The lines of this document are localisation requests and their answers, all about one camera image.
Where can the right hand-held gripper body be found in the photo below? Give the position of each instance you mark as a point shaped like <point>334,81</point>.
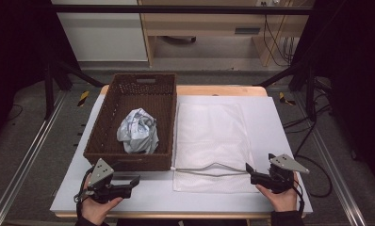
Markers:
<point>284,163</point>

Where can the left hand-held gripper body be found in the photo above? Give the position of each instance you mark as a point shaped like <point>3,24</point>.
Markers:
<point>101,174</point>

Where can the light blue garment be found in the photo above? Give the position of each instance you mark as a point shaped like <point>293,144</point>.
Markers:
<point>138,132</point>

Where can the white mesh laundry bag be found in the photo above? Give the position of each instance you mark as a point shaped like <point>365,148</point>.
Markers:
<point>207,132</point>

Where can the brown wicker basket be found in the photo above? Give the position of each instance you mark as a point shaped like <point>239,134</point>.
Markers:
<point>138,94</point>

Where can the person's right hand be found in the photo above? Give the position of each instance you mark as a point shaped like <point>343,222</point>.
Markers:
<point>283,201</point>

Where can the person's left hand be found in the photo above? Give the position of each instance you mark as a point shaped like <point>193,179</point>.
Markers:
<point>96,212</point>

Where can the white table cover board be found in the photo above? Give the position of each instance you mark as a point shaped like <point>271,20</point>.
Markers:
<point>272,125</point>

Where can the black metal stand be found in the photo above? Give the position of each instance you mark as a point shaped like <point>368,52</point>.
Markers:
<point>310,94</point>
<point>49,94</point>

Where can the black curtain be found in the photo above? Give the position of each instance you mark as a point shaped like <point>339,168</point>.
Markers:
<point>16,47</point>
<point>358,62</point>

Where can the white cabinet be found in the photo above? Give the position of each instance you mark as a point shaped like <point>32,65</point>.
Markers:
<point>104,37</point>

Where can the light wooden desk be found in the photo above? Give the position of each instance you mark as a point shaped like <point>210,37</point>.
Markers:
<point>201,23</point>

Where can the aluminium floor rail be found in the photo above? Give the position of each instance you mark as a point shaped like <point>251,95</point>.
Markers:
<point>28,157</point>
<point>333,169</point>

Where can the black horizontal frame bar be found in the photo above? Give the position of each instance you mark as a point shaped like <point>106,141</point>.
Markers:
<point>176,9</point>

